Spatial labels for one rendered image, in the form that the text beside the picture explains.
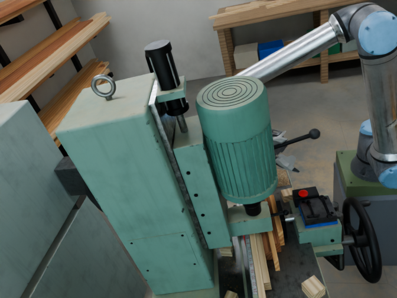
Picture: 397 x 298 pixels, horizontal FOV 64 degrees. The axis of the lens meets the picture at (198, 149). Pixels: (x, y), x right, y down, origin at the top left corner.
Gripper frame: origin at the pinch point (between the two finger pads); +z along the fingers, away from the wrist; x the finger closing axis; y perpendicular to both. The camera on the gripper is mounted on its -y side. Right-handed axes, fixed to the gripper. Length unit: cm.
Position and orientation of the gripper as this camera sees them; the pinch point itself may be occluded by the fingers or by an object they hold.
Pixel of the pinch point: (292, 158)
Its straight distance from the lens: 109.8
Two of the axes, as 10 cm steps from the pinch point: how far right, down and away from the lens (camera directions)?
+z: 5.8, 2.4, -7.8
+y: 6.9, -6.5, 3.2
